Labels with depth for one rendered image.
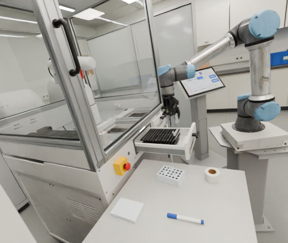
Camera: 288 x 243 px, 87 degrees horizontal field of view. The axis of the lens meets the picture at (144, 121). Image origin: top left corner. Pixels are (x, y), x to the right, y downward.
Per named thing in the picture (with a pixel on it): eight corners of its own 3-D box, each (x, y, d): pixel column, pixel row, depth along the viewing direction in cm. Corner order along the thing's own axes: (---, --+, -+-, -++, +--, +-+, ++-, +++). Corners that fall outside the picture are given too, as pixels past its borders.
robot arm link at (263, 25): (264, 112, 95) (260, 13, 77) (283, 120, 81) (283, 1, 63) (243, 117, 96) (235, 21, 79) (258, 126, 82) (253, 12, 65)
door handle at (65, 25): (85, 74, 57) (67, 15, 51) (79, 74, 55) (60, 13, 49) (75, 75, 59) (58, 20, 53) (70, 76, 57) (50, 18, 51)
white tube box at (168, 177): (185, 176, 81) (184, 170, 80) (178, 187, 75) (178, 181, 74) (164, 170, 89) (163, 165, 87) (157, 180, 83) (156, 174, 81)
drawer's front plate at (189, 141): (196, 136, 108) (195, 122, 104) (189, 160, 84) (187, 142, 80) (193, 136, 108) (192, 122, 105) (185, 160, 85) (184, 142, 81)
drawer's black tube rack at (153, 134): (180, 137, 107) (179, 128, 105) (174, 151, 92) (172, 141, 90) (151, 136, 117) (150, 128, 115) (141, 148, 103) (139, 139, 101)
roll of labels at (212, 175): (223, 178, 76) (223, 171, 74) (215, 185, 72) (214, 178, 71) (210, 171, 81) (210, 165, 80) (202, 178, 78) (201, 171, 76)
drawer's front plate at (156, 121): (166, 120, 148) (164, 109, 145) (155, 133, 124) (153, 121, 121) (164, 120, 149) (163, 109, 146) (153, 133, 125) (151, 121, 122)
